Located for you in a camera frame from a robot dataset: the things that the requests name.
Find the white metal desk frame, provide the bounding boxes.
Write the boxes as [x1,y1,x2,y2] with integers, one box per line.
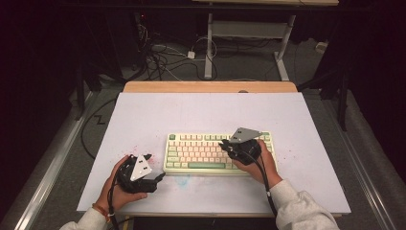
[204,12,297,81]

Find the orange bracelet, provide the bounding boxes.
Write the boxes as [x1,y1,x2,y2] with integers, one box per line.
[91,202,113,223]

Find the black metal stand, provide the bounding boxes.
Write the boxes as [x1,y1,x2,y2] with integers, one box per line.
[298,63,350,132]
[75,60,103,122]

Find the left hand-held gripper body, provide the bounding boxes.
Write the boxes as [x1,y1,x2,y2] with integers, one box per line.
[115,154,159,195]

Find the black floor cable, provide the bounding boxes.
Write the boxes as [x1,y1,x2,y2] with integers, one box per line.
[80,97,119,161]

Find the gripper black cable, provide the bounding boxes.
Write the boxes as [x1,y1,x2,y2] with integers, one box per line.
[238,149,279,219]
[106,157,135,230]

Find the cream pink green keyboard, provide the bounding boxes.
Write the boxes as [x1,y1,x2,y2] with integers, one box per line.
[163,130,278,176]

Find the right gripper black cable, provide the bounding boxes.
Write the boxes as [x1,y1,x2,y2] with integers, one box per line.
[238,149,279,219]

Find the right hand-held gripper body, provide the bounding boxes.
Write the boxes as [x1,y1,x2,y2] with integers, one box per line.
[228,126,263,167]

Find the tangle of black cables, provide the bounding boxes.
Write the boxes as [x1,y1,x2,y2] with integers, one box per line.
[137,22,218,82]

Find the white board table cover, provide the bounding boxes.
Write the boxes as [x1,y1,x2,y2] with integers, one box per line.
[76,91,352,216]

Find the aluminium floor rail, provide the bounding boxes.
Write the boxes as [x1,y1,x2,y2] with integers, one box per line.
[319,95,398,230]
[0,90,100,230]

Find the person's right hand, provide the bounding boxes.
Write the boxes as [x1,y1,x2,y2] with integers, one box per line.
[232,139,283,190]

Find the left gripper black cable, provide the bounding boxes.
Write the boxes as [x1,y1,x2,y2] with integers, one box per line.
[106,157,135,230]

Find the person's left hand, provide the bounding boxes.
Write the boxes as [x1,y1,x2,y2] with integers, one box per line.
[95,155,148,213]

